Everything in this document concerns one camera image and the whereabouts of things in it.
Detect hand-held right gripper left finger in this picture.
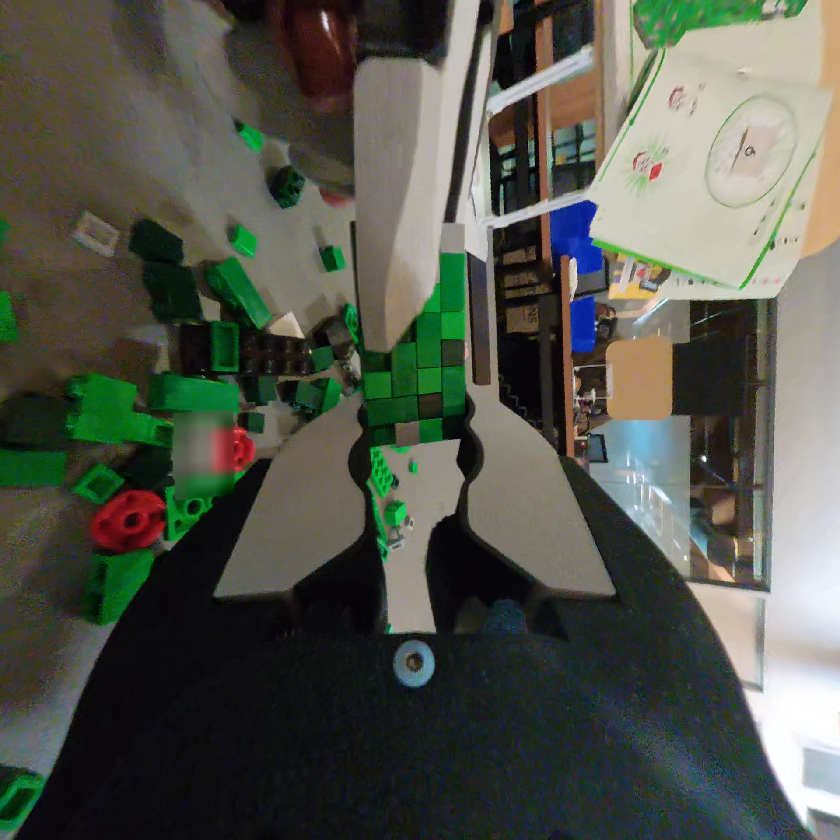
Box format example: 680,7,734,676
213,400,367,600

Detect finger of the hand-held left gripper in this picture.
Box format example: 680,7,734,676
353,56,455,357
445,0,504,225

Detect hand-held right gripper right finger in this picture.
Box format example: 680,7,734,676
458,392,618,600

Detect green checkered brick assembly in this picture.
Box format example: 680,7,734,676
360,251,475,448

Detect person's left hand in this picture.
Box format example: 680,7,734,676
282,0,361,114

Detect white book stand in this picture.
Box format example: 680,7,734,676
469,49,598,262

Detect dark green studded toy brick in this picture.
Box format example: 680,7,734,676
270,165,306,210

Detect glass partition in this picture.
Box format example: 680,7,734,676
587,413,772,592

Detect wooden table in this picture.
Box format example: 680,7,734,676
559,255,580,458

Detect long black toy plate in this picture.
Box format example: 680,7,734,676
179,322,314,379

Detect blue storage bin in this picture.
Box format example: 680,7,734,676
550,200,605,273
571,295,597,352

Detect green toy set box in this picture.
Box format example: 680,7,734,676
632,0,809,51

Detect pile of green toy bricks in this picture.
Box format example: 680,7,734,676
0,121,414,829

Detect yellow printed box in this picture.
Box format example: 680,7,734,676
609,257,672,301

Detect white instruction booklet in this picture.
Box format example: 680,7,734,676
586,46,836,291

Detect small grey toy tile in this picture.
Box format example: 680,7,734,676
70,210,122,256

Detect black desk cable cover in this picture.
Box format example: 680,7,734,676
467,259,494,386

